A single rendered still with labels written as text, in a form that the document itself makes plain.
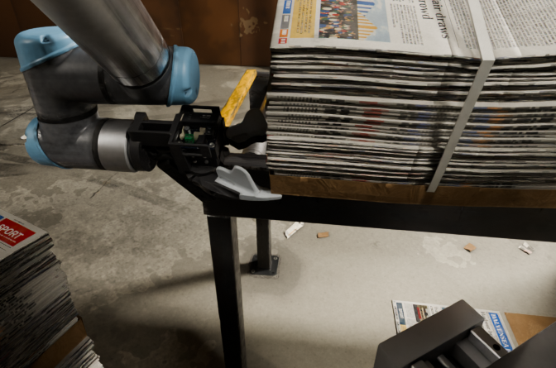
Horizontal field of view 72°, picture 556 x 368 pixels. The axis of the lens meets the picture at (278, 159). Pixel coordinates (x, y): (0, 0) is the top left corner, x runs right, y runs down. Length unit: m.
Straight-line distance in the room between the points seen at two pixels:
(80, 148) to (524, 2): 0.53
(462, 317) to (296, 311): 0.99
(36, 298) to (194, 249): 1.13
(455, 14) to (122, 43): 0.31
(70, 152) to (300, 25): 0.37
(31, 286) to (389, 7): 0.55
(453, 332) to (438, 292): 1.12
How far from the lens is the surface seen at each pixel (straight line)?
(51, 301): 0.66
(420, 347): 0.49
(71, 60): 0.54
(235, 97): 0.94
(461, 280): 1.71
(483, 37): 0.37
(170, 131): 0.51
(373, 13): 0.38
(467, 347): 0.53
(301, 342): 1.40
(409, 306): 1.55
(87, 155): 0.57
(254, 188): 0.49
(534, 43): 0.39
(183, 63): 0.49
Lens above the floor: 1.17
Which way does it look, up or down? 31 degrees down
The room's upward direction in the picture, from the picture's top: straight up
